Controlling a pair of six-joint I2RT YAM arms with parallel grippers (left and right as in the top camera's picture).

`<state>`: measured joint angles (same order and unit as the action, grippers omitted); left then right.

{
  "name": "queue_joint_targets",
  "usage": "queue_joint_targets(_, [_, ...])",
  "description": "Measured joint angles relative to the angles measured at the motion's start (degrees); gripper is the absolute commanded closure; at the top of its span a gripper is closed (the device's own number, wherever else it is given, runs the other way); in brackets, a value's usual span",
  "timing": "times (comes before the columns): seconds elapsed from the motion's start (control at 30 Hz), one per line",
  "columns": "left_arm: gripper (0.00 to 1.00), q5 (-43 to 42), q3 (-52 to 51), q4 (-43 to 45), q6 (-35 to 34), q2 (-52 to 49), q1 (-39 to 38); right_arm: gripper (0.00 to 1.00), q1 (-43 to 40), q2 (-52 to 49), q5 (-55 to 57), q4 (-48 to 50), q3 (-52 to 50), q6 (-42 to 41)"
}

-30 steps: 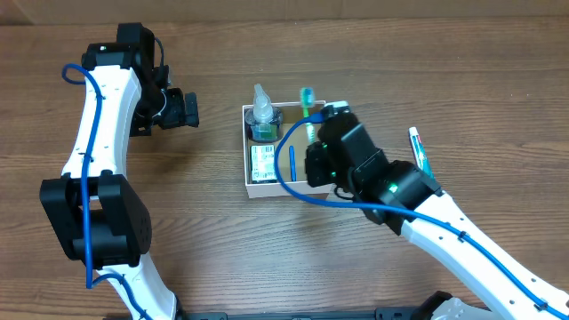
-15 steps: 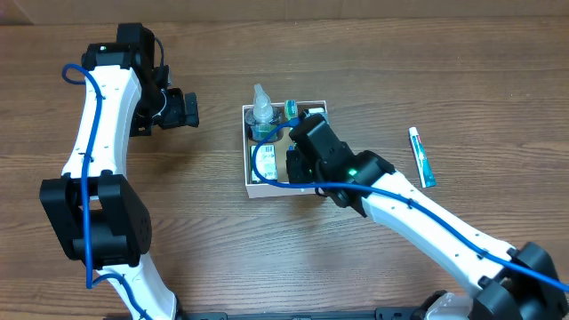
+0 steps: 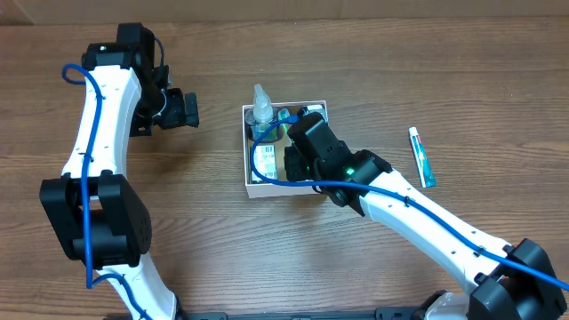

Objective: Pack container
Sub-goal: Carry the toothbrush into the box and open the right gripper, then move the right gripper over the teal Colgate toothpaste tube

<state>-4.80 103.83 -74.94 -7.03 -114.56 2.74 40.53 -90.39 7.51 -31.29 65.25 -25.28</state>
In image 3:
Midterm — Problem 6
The green white soap bar box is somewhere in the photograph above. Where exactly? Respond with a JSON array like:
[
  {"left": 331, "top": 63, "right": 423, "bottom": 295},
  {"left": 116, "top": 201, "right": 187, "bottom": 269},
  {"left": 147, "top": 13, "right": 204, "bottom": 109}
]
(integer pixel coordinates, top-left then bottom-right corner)
[{"left": 253, "top": 144, "right": 277, "bottom": 180}]

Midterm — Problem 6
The green toothbrush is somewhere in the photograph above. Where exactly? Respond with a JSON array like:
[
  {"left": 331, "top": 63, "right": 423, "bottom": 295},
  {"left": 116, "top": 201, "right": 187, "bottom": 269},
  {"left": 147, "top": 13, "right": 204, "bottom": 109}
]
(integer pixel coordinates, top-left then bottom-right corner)
[{"left": 277, "top": 108, "right": 291, "bottom": 128}]

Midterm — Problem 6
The purple foam soap pump bottle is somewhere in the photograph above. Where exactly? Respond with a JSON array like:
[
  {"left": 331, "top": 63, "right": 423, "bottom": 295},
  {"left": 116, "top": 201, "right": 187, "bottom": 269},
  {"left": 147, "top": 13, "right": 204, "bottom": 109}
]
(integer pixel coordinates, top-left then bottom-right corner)
[{"left": 244, "top": 84, "right": 276, "bottom": 140}]

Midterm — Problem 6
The white teal toothpaste tube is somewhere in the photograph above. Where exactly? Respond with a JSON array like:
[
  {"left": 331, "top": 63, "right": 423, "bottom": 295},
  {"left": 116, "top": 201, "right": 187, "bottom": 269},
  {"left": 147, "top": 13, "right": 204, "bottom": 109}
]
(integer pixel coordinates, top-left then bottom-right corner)
[{"left": 408, "top": 127, "right": 437, "bottom": 188}]

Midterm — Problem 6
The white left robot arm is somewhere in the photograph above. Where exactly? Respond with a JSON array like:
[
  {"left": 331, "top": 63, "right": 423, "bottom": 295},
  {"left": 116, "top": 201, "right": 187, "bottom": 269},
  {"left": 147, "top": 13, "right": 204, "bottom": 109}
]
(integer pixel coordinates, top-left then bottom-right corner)
[{"left": 39, "top": 22, "right": 199, "bottom": 319}]

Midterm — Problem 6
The pink cardboard box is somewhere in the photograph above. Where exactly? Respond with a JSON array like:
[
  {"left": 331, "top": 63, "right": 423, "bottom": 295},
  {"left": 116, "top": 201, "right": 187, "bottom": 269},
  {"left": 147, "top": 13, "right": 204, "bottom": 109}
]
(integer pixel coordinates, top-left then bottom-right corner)
[{"left": 242, "top": 100, "right": 328, "bottom": 198}]

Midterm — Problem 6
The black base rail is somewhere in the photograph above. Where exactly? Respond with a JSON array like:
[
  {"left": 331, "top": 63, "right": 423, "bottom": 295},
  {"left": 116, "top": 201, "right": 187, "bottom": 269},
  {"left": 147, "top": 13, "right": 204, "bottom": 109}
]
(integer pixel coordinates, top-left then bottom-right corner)
[{"left": 175, "top": 291, "right": 470, "bottom": 320}]

